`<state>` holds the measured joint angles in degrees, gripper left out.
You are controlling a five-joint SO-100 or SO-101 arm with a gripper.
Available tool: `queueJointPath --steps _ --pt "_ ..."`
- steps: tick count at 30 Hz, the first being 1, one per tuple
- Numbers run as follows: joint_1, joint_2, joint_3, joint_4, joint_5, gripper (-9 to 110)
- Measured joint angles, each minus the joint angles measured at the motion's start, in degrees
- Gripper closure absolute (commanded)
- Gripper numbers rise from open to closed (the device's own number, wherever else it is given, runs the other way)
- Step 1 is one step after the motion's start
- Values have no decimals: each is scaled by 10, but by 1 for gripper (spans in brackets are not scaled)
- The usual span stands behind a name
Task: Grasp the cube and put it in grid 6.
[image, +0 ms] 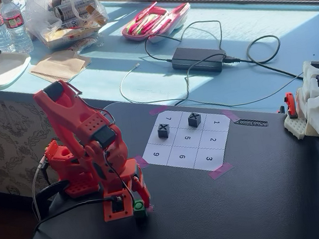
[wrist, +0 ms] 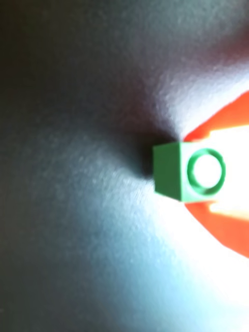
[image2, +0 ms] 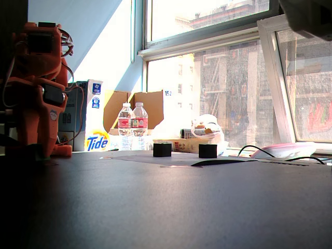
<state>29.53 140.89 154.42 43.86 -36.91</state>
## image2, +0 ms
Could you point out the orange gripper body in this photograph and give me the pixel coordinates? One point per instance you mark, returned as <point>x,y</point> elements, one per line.
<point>44,114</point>

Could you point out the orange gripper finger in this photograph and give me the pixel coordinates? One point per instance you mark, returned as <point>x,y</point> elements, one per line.
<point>49,129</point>
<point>28,127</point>

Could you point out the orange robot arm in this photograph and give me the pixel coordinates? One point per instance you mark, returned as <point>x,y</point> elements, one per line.
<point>33,64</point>

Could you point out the black cube with X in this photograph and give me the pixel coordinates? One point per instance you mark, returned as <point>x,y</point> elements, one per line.
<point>162,150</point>
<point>207,151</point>

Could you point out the white Tide detergent box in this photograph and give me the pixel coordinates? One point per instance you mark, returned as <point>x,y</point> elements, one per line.
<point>97,141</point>

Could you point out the clear water bottle red label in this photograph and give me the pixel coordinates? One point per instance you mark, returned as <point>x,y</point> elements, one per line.
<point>125,122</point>
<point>140,122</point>

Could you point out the brown cardboard box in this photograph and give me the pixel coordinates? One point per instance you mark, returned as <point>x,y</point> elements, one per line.
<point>153,106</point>

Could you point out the printed food box in bag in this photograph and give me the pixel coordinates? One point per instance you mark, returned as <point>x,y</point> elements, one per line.
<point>181,145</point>

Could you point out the printed can in bag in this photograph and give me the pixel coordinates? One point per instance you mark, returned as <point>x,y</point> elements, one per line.
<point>186,133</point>

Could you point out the clear plastic bag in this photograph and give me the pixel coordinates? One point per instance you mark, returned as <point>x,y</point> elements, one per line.
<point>210,122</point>

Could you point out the white leaning window sash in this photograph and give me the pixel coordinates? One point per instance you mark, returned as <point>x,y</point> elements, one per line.
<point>269,64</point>

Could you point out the black toothed strip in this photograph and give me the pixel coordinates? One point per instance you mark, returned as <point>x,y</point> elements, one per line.
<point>285,163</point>

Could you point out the window frame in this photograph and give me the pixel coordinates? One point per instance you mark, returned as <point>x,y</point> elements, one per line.
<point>197,44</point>

